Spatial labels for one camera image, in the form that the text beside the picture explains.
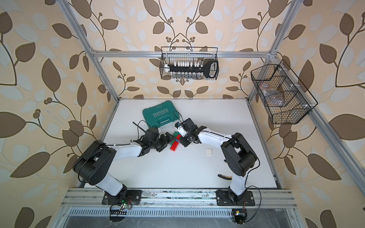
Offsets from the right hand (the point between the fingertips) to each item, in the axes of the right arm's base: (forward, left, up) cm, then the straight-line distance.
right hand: (183, 139), depth 93 cm
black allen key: (+13, +33, -3) cm, 35 cm away
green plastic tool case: (+22, +14, +2) cm, 26 cm away
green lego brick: (+5, +5, 0) cm, 7 cm away
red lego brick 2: (0, +3, +2) cm, 4 cm away
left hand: (-2, +6, +2) cm, 7 cm away
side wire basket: (+4, -55, +30) cm, 63 cm away
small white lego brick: (-8, -16, -1) cm, 18 cm away
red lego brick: (-4, +5, -1) cm, 7 cm away
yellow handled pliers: (-24, -24, -4) cm, 34 cm away
